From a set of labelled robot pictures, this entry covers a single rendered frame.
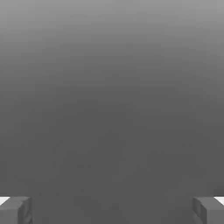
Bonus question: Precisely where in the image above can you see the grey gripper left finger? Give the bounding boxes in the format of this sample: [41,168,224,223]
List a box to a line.
[0,196,33,224]

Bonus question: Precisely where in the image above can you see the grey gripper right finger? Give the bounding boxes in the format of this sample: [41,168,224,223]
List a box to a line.
[192,196,224,224]

